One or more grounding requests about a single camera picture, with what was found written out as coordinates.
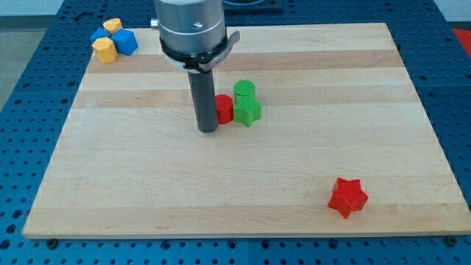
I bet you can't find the small blue block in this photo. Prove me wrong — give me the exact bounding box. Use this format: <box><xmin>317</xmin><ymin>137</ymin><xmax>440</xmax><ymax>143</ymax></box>
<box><xmin>89</xmin><ymin>27</ymin><xmax>110</xmax><ymax>44</ymax></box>

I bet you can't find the yellow hexagon block rear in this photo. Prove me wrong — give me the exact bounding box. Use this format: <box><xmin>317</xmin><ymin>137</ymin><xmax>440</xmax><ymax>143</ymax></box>
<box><xmin>102</xmin><ymin>18</ymin><xmax>123</xmax><ymax>35</ymax></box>

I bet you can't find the yellow hexagon block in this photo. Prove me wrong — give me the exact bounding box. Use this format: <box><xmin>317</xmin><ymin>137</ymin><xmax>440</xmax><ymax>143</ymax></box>
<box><xmin>92</xmin><ymin>37</ymin><xmax>118</xmax><ymax>63</ymax></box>
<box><xmin>102</xmin><ymin>18</ymin><xmax>123</xmax><ymax>35</ymax></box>

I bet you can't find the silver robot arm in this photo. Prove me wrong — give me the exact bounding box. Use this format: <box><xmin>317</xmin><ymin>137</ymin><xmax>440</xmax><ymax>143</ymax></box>
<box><xmin>151</xmin><ymin>0</ymin><xmax>240</xmax><ymax>74</ymax></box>

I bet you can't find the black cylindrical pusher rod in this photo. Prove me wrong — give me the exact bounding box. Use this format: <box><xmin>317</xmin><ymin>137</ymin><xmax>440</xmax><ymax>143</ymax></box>
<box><xmin>188</xmin><ymin>71</ymin><xmax>218</xmax><ymax>133</ymax></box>

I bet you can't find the green star block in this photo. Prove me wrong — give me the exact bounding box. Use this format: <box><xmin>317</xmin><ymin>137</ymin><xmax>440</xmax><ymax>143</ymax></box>
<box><xmin>234</xmin><ymin>97</ymin><xmax>261</xmax><ymax>127</ymax></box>

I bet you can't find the yellow hexagon block front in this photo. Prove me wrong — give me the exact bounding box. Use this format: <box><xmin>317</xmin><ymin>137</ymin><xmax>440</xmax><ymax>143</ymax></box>
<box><xmin>92</xmin><ymin>37</ymin><xmax>118</xmax><ymax>63</ymax></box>

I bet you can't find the red star block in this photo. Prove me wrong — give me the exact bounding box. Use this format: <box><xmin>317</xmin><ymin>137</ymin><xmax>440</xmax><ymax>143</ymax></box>
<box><xmin>327</xmin><ymin>177</ymin><xmax>369</xmax><ymax>219</ymax></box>

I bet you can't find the green cylinder block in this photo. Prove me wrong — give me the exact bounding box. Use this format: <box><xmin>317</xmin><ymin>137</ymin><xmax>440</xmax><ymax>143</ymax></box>
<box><xmin>233</xmin><ymin>80</ymin><xmax>255</xmax><ymax>101</ymax></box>

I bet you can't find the red cylinder block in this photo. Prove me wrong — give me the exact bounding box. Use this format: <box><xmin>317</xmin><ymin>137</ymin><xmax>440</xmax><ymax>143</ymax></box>
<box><xmin>216</xmin><ymin>94</ymin><xmax>234</xmax><ymax>124</ymax></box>

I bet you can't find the light wooden board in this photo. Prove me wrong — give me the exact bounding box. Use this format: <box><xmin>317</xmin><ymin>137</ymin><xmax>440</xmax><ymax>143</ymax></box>
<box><xmin>23</xmin><ymin>23</ymin><xmax>470</xmax><ymax>239</ymax></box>

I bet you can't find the blue cube block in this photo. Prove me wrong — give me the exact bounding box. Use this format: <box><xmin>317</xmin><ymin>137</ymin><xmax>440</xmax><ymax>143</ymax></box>
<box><xmin>111</xmin><ymin>29</ymin><xmax>138</xmax><ymax>56</ymax></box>

